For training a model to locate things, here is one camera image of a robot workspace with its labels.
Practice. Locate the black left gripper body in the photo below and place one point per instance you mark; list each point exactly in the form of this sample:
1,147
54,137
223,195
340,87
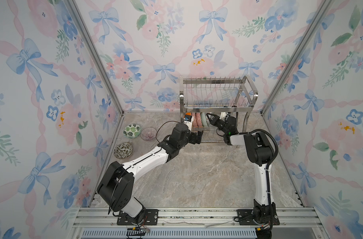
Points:
192,138

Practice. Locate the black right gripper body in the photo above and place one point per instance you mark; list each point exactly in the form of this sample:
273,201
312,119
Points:
221,125

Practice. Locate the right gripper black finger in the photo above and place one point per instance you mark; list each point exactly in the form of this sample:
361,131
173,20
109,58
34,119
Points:
213,116
214,122

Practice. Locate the pale green celadon bowl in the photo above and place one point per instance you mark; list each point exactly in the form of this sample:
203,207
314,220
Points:
203,120

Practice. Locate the stainless steel dish rack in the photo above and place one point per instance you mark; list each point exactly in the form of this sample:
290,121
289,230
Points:
237,95

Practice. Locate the pink purple bowl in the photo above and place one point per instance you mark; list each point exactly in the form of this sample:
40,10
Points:
194,123

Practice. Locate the purple glass bowl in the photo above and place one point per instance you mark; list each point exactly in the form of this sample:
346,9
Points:
148,134

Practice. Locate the dark speckled bowl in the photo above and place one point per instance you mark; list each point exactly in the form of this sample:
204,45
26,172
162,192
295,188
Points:
123,150

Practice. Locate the green geometric pattern bowl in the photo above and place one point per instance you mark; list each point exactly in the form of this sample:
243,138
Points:
208,118

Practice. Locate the dark patterned bowl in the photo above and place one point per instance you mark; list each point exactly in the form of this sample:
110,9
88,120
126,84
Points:
198,120

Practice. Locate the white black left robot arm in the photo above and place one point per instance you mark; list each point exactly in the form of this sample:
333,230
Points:
116,185

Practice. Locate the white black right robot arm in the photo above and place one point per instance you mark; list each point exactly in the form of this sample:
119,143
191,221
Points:
261,150

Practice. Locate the green leaf pattern bowl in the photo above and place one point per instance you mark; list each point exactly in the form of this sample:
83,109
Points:
132,131

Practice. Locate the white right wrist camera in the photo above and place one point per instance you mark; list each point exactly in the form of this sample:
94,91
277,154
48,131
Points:
224,115

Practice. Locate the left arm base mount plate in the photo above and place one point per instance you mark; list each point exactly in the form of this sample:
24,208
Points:
147,217

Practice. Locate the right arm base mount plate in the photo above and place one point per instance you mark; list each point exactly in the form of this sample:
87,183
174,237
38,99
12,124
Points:
247,217

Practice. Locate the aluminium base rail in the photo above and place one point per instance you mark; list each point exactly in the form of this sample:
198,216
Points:
198,223

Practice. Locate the aluminium corner post left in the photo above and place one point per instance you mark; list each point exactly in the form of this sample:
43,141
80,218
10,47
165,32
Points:
85,34

